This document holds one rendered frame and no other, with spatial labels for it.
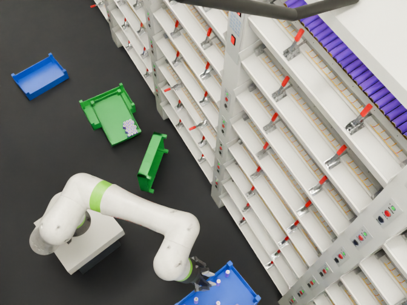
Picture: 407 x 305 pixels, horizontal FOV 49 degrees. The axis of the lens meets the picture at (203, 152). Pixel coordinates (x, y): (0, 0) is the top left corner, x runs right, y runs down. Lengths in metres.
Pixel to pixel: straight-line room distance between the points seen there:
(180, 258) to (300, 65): 0.73
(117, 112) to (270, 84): 1.61
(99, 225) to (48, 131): 0.94
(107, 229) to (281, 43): 1.35
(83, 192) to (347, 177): 0.91
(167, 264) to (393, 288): 0.69
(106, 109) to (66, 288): 1.10
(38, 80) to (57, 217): 1.73
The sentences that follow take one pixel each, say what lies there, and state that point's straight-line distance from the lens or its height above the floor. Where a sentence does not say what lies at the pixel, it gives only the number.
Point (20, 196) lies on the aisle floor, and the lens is 2.83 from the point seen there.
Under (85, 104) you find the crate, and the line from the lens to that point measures 3.02.
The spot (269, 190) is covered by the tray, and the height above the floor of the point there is 0.74.
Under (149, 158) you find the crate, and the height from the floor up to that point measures 0.20.
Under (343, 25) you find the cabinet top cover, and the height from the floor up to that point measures 1.76.
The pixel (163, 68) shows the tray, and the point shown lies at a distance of 2.45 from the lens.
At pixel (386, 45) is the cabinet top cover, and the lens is 1.00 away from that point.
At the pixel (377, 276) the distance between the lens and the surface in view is 1.45.
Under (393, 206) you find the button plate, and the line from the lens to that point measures 1.14.
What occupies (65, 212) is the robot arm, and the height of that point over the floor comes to 0.95.
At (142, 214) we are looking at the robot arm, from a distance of 1.57.
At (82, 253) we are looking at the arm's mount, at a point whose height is 0.34.
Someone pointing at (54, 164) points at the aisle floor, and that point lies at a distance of 2.86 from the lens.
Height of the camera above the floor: 2.44
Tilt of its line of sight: 61 degrees down
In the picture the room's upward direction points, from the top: 3 degrees clockwise
